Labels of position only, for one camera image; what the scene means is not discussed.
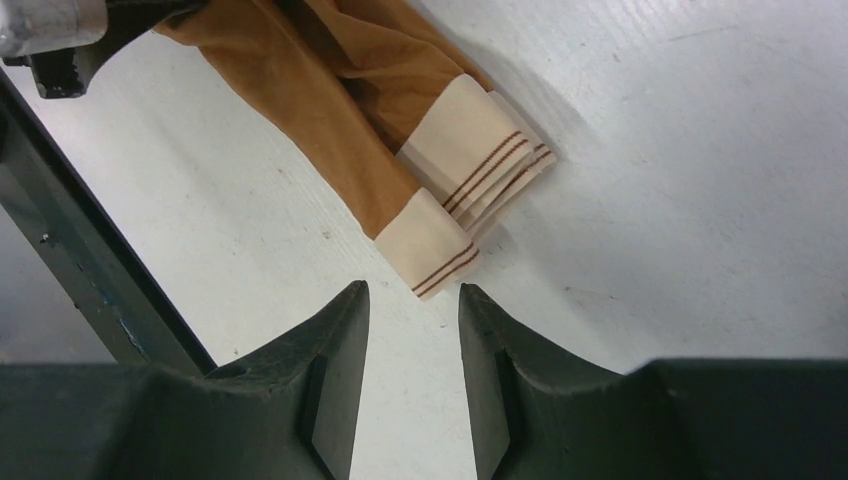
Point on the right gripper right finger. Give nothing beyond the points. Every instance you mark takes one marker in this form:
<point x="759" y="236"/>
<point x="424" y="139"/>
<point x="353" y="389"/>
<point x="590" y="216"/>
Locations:
<point x="538" y="411"/>

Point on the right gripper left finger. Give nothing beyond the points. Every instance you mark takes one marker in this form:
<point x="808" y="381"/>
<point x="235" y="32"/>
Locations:
<point x="287" y="410"/>

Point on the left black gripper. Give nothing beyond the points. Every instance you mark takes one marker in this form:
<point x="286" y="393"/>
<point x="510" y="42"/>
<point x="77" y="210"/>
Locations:
<point x="67" y="73"/>

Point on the brown underwear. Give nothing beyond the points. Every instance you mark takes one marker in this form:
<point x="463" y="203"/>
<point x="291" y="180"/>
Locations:
<point x="415" y="140"/>

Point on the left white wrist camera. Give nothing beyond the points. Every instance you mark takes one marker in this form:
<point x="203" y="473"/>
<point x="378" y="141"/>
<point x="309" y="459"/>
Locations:
<point x="38" y="26"/>

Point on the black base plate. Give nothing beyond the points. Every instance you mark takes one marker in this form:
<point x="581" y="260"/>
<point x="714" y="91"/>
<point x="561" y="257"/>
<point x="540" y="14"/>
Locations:
<point x="91" y="260"/>

